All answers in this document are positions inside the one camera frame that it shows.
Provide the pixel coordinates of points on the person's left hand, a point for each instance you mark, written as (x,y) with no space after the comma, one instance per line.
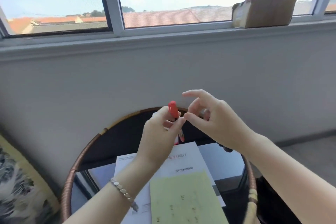
(154,142)

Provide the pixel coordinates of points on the person's right hand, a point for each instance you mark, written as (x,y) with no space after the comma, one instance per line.
(223,124)

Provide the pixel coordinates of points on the person's left thumb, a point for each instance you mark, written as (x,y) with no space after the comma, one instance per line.
(178,126)

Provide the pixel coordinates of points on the person's right thumb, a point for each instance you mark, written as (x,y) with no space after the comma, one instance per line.
(195,122)

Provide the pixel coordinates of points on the red pen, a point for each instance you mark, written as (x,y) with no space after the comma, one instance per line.
(173,109)

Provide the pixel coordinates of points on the person's right forearm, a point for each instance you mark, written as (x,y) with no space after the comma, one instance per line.
(291,176)

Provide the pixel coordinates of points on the person's left forearm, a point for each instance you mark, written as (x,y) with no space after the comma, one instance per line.
(115,195)

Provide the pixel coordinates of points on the white printed booklet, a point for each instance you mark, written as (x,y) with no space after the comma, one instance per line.
(183,160)

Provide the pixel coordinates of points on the round rattan-rimmed glass table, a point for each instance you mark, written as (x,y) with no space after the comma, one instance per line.
(115,137)

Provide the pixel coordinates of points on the light green paper sheet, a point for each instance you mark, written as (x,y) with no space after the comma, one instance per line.
(183,200)

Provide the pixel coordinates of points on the beige tassel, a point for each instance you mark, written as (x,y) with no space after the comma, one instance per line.
(252,205)

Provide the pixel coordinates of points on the brown cardboard box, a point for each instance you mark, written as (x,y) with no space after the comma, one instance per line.
(265,12)

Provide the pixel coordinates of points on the floral patterned yellow-edged cushion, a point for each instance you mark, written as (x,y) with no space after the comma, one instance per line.
(18,179)

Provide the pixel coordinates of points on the white window frame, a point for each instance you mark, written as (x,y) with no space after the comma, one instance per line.
(115,3)

